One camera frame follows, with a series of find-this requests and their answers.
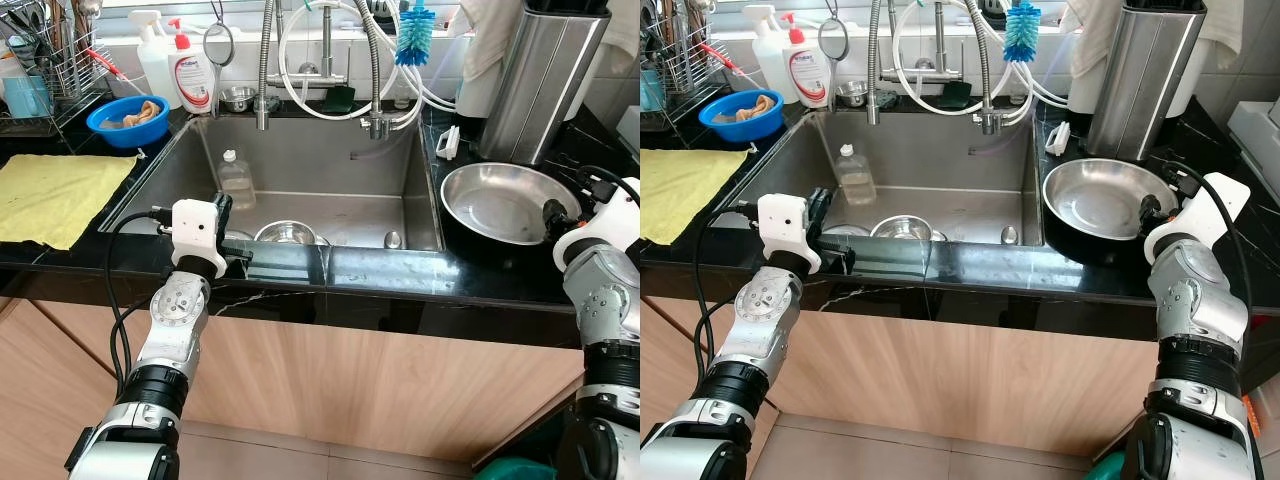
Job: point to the straight steel tap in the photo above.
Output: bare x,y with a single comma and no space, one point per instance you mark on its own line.
326,45
938,42

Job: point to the medium steel bowl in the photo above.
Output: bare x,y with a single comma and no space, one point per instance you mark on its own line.
905,228
288,233

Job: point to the wooden base cabinet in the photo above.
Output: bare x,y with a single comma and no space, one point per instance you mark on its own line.
950,370
350,370

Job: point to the stainless steel sink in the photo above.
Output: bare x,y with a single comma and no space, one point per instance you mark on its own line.
930,155
320,160

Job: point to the white hanging towel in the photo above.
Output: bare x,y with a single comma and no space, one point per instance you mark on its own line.
1095,35
490,40
1222,30
620,30

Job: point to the light blue cup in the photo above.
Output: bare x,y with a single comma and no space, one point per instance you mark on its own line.
650,92
25,97

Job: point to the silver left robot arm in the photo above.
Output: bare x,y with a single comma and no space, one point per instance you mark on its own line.
765,320
175,320

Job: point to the orange object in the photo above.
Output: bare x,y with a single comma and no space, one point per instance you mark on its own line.
1250,415

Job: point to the white pump bottle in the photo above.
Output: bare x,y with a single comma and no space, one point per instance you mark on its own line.
155,65
768,58

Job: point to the flexible steel faucet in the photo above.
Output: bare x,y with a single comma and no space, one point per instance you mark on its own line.
263,60
874,60

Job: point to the white round container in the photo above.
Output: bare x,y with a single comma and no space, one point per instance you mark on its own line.
470,95
1080,90

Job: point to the tiny steel bowl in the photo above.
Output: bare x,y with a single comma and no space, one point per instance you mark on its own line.
238,97
852,93

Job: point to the dark green sponge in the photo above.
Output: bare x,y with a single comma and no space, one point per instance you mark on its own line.
343,97
956,92

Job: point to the blue plastic bowl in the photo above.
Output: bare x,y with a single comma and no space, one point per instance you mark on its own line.
735,130
125,135

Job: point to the clear plastic bottle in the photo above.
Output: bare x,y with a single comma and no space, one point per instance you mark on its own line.
856,178
238,183

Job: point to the yellow cloth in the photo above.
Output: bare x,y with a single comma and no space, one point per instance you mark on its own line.
50,200
685,195

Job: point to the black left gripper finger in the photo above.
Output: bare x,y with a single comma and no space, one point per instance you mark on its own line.
227,215
826,210

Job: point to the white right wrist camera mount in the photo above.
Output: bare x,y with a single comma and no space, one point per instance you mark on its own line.
610,225
1215,215

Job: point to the steel spoon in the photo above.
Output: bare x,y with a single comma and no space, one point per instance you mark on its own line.
1009,236
392,240

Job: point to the soap bottle with red pump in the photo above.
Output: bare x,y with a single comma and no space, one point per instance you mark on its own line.
192,80
806,75

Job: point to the green round object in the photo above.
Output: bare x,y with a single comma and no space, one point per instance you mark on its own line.
515,470
1105,470

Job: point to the small white clip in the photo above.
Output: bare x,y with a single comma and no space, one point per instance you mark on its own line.
448,142
1057,138

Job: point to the tall steel container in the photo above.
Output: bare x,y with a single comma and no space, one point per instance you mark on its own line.
540,85
1140,85

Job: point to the round metal strainer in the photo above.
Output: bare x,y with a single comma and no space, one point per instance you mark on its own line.
833,38
219,43

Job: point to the tan rag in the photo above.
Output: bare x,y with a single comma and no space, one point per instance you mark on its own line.
148,110
758,105

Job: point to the large steel bowl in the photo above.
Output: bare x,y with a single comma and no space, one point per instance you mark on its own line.
1100,195
500,200

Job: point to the blue bottle brush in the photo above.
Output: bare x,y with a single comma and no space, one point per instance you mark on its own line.
1021,33
414,38

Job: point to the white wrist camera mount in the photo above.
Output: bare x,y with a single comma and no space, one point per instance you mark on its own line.
1215,215
610,225
785,228
197,230

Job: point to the white appliance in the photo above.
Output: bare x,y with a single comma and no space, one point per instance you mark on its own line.
630,125
1260,140

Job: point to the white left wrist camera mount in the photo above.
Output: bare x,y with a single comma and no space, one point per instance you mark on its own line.
197,230
785,228

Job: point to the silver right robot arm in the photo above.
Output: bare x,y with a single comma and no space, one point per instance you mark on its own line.
600,300
1195,300

